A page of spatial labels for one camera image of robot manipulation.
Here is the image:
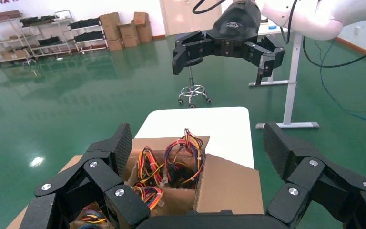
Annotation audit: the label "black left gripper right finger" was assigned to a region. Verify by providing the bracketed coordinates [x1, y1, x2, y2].
[262, 122, 366, 229]

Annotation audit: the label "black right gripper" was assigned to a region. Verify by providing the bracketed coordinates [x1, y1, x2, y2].
[172, 0, 286, 86]

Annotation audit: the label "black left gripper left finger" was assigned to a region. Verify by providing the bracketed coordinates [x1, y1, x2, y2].
[19, 122, 151, 229]

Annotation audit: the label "cardboard box with dividers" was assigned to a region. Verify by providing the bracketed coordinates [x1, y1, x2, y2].
[6, 136, 265, 229]

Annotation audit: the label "black round stool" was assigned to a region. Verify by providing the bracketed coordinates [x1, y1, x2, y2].
[178, 57, 213, 109]

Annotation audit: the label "cream door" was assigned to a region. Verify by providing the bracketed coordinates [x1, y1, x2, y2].
[160, 0, 224, 36]

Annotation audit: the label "medium cardboard carton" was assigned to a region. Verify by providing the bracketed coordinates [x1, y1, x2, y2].
[136, 22, 153, 44]

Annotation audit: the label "small cardboard carton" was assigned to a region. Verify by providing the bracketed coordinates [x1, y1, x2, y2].
[107, 38, 125, 52]
[133, 11, 150, 27]

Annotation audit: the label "open cardboard carton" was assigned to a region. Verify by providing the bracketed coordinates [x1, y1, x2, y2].
[118, 20, 141, 48]

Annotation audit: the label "tall cardboard carton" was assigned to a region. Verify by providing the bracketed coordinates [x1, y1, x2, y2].
[99, 12, 122, 42]

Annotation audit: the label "small white shelf rack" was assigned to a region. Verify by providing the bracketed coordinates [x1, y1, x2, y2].
[68, 17, 110, 53]

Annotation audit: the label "white tube shelf rack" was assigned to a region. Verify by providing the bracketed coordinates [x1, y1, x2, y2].
[19, 10, 74, 60]

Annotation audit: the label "black tray stack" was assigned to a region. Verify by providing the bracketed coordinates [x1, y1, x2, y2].
[74, 31, 104, 42]
[69, 18, 101, 30]
[38, 36, 61, 47]
[20, 15, 60, 28]

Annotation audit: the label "metal shelf rack with cartons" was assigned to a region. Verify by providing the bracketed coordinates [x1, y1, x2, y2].
[0, 11, 30, 66]

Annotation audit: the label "flat brown cartons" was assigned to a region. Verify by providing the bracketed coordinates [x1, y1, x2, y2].
[0, 10, 23, 19]

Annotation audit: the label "short black cable loop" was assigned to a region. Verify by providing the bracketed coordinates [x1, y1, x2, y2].
[192, 0, 222, 15]

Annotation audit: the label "white desk frame legs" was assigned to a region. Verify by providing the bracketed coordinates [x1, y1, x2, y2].
[248, 19, 320, 130]

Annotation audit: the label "thin blue floor cable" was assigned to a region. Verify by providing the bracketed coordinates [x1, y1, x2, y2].
[315, 40, 366, 129]

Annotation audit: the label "long black right arm cable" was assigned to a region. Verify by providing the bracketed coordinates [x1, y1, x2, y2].
[280, 0, 366, 69]

